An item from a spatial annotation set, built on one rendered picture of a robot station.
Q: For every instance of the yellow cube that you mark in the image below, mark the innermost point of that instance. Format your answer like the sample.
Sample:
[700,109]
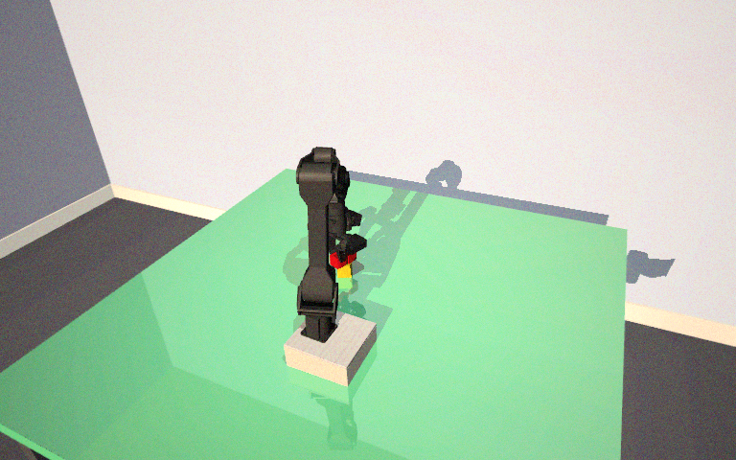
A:
[345,271]

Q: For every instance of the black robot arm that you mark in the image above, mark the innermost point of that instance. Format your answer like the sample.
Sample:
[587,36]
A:
[323,185]

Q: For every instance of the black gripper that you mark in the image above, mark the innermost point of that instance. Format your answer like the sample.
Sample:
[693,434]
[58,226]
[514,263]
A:
[348,243]

